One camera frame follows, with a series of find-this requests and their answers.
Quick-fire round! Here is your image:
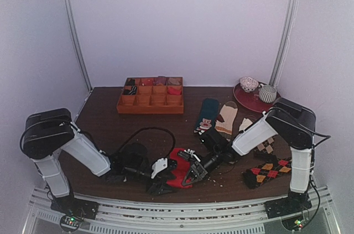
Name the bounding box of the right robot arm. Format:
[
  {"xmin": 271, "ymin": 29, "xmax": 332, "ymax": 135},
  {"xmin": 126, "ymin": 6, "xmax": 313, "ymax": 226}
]
[{"xmin": 179, "ymin": 98, "xmax": 316, "ymax": 213}]

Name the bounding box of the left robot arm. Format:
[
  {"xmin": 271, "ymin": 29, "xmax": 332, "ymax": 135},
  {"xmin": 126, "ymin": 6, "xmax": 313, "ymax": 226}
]
[{"xmin": 20, "ymin": 108, "xmax": 177, "ymax": 214}]

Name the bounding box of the cream striped sock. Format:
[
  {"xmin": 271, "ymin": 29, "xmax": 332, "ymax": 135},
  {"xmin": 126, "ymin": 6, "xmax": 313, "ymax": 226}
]
[{"xmin": 215, "ymin": 101, "xmax": 238, "ymax": 141}]

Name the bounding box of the black red argyle sock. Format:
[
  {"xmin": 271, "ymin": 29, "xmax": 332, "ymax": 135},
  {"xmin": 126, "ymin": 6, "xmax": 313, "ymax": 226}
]
[{"xmin": 242, "ymin": 156, "xmax": 292, "ymax": 189}]

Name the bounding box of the green reindeer sock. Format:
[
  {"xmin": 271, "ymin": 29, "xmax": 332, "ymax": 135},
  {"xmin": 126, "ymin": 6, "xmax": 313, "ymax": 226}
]
[{"xmin": 194, "ymin": 98, "xmax": 219, "ymax": 135}]

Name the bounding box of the white brown sock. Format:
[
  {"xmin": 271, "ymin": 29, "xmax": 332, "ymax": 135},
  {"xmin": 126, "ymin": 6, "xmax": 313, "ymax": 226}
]
[{"xmin": 238, "ymin": 118, "xmax": 253, "ymax": 133}]

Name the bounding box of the wooden divided organizer tray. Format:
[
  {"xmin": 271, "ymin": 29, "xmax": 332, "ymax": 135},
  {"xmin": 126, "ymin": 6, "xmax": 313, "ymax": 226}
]
[{"xmin": 117, "ymin": 76, "xmax": 184, "ymax": 115}]

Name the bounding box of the brown argyle sock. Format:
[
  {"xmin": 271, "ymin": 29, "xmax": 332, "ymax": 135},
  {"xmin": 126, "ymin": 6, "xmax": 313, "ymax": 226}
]
[{"xmin": 253, "ymin": 137, "xmax": 274, "ymax": 154}]

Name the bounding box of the rolled red sock in tray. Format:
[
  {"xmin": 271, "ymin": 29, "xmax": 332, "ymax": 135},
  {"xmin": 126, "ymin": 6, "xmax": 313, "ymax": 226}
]
[{"xmin": 167, "ymin": 86, "xmax": 183, "ymax": 96}]

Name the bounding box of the black white sock in tray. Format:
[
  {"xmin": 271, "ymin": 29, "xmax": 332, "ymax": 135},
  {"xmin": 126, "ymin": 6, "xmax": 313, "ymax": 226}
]
[{"xmin": 123, "ymin": 86, "xmax": 138, "ymax": 95}]

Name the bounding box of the red plate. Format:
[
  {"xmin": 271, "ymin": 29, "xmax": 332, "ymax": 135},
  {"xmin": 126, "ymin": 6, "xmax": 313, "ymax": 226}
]
[{"xmin": 233, "ymin": 82, "xmax": 273, "ymax": 113}]

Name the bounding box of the patterned white bowl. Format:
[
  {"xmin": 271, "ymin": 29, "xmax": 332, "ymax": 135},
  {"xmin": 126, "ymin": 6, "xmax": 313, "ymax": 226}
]
[{"xmin": 240, "ymin": 76, "xmax": 259, "ymax": 93}]

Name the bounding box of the striped grey cup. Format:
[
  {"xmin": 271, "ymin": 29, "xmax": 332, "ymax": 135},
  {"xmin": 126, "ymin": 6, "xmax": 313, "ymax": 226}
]
[{"xmin": 259, "ymin": 84, "xmax": 277, "ymax": 103}]

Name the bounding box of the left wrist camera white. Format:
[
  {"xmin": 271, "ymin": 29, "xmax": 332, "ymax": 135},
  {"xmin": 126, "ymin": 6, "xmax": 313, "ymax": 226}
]
[{"xmin": 150, "ymin": 158, "xmax": 168, "ymax": 179}]

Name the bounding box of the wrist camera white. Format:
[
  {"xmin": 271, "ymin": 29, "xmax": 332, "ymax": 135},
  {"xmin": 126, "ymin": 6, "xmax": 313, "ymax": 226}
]
[
  {"xmin": 178, "ymin": 149, "xmax": 201, "ymax": 162},
  {"xmin": 150, "ymin": 158, "xmax": 168, "ymax": 179}
]

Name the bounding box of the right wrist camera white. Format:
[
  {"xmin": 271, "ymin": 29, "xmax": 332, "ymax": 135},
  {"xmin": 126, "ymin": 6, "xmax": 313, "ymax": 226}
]
[{"xmin": 178, "ymin": 149, "xmax": 201, "ymax": 162}]

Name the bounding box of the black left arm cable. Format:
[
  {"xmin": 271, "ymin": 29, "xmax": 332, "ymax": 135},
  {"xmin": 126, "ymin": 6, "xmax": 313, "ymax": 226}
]
[{"xmin": 116, "ymin": 126, "xmax": 177, "ymax": 160}]

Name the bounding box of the aluminium table rail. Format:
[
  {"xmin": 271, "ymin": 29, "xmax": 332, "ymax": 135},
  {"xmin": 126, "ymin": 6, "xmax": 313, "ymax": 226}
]
[{"xmin": 20, "ymin": 186, "xmax": 343, "ymax": 233}]

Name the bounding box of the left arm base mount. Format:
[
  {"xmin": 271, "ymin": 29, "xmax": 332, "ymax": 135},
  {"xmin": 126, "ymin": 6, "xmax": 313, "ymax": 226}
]
[{"xmin": 50, "ymin": 197, "xmax": 99, "ymax": 232}]

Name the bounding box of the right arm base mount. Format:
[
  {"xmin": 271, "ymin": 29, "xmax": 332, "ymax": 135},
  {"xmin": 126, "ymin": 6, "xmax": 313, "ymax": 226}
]
[{"xmin": 264, "ymin": 191, "xmax": 312, "ymax": 232}]

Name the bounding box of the right aluminium post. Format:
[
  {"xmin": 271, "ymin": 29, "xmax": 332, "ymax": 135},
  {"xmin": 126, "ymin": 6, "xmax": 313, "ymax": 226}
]
[{"xmin": 269, "ymin": 0, "xmax": 298, "ymax": 87}]

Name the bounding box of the aluminium post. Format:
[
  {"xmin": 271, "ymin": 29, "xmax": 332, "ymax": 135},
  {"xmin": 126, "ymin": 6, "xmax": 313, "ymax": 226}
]
[
  {"xmin": 269, "ymin": 0, "xmax": 298, "ymax": 87},
  {"xmin": 64, "ymin": 0, "xmax": 93, "ymax": 92}
]

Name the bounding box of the left aluminium post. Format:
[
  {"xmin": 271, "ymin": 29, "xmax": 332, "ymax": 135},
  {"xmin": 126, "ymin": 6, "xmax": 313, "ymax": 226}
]
[{"xmin": 64, "ymin": 0, "xmax": 93, "ymax": 92}]

